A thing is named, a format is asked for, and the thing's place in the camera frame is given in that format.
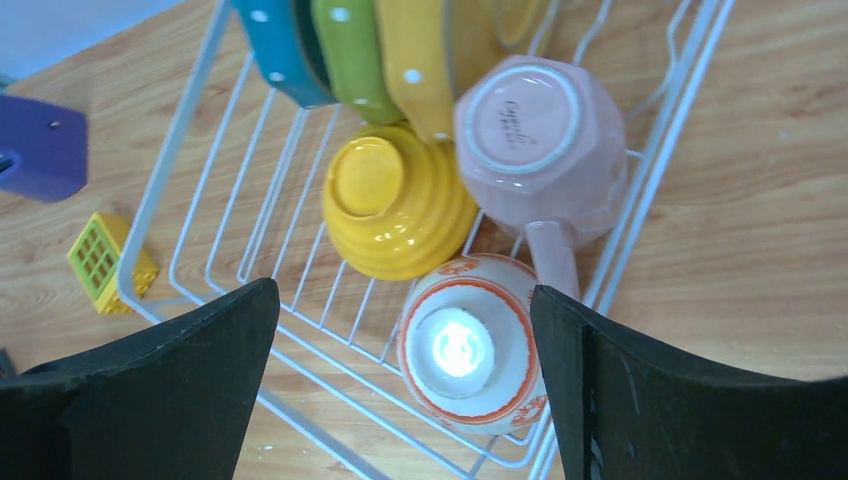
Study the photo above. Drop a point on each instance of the white orange patterned bowl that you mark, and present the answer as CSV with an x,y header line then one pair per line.
x,y
466,349

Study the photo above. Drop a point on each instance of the white wire dish rack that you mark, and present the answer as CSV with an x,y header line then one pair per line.
x,y
235,195

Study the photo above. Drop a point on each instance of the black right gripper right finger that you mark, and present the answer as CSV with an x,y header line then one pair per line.
x,y
626,405

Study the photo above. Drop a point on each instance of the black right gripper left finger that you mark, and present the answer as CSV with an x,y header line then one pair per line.
x,y
172,401

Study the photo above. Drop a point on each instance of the yellow green toy block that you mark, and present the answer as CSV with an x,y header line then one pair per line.
x,y
94,257

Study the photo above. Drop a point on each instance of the blue dotted plate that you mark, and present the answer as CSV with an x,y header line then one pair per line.
x,y
286,50

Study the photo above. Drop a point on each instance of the yellow ribbed bowl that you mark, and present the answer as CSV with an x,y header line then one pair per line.
x,y
395,207

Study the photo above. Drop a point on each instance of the green dotted plate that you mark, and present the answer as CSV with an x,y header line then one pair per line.
x,y
348,37

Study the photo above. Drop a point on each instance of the pink mug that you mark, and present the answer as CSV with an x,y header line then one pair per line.
x,y
541,146

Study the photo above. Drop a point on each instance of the purple metronome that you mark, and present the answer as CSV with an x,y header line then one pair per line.
x,y
44,149

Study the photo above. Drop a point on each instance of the yellow dotted plate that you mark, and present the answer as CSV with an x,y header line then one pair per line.
x,y
434,51

